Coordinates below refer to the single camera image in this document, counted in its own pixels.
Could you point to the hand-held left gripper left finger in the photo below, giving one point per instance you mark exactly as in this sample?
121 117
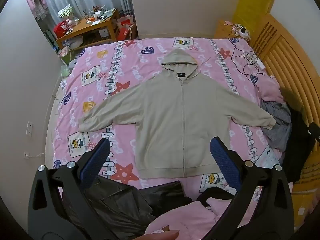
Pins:
96 160

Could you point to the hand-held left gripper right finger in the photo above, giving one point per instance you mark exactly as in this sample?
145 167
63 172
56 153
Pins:
223 160

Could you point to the beige zip hoodie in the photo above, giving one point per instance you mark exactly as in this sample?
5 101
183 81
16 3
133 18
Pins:
175 117

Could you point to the person's left hand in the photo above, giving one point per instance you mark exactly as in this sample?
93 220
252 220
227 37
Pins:
165 235

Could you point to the dark leather jacket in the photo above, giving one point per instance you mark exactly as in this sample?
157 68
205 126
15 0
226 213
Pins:
120 205

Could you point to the grey garment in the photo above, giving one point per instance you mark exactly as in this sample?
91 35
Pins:
277 130

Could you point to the pink garment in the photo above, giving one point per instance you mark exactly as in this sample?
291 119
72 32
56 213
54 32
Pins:
190 217

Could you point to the black garment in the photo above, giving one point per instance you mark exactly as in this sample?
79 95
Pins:
297 150

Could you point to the pink crumpled cloth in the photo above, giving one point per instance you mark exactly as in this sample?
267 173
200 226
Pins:
272 92

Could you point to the pink printed bed sheet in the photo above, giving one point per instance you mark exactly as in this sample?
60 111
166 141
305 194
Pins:
140 62

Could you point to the wooden slatted headboard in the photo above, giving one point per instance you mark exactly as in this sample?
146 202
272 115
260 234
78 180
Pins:
287 55

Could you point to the wooden nightstand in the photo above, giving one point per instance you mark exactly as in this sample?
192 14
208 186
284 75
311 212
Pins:
222 30

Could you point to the white power strip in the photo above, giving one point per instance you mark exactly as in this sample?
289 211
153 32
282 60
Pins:
242 30

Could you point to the wooden table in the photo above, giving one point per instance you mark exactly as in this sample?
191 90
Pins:
87 27

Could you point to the red and white paper bag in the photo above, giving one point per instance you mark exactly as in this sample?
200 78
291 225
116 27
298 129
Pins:
125 28

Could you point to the white flower bouquet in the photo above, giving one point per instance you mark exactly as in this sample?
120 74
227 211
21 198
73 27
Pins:
65 11

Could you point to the white wall socket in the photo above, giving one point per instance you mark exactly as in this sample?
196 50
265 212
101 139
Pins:
29 128
26 155

